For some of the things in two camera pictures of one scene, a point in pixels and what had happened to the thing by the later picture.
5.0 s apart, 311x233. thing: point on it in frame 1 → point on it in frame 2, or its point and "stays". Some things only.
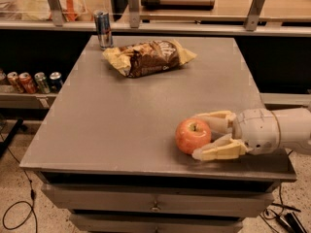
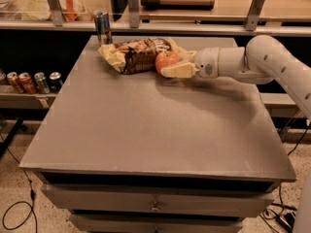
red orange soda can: x=27 y=83 stays
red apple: x=190 y=134 → x=165 y=59
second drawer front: x=150 y=223 stays
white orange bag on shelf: x=35 y=5 stays
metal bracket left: x=54 y=4 stays
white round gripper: x=255 y=130 → x=206 y=63
